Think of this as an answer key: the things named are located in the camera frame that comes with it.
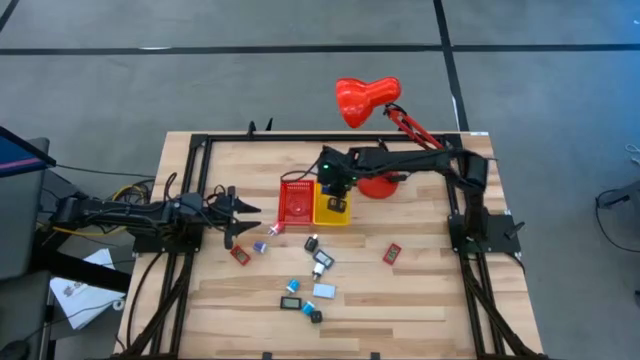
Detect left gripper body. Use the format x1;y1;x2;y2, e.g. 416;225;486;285
202;192;237;240

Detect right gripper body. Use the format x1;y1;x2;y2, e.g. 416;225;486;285
317;145;359;199

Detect red panel meter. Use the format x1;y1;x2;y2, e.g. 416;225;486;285
382;242;403;266
229;244;252;267

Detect white black cube piece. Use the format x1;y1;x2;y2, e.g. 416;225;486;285
312;248;336;270

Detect yellow plastic basket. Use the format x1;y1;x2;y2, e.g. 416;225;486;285
312;187;353;227

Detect red plastic basket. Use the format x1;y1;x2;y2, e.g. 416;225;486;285
277;179;316;227

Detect red desk lamp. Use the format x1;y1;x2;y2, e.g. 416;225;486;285
334;75;454;200

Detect black floor beam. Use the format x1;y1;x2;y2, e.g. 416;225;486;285
29;242;134;294

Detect white paper sheets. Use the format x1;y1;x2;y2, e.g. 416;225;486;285
49;248;127;331

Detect grey desk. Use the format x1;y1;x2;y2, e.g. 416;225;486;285
0;137;51;281
0;272;55;360

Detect monitor with blue screen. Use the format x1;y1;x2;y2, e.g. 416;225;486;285
0;124;57;180

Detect black computer mouse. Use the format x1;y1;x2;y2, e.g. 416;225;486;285
0;339;30;360

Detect grey stand foot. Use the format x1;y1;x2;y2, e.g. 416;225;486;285
612;180;640;211

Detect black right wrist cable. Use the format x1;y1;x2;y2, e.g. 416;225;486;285
279;154;324;184

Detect black aluminium rig frame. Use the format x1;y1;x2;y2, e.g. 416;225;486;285
113;130;551;360

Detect black arm base cable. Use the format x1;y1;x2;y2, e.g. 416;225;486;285
124;249;166;351

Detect yellow cable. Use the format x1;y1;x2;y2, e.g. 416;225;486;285
37;183;154;239

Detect black floor cable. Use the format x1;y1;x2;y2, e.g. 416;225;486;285
593;187;640;254

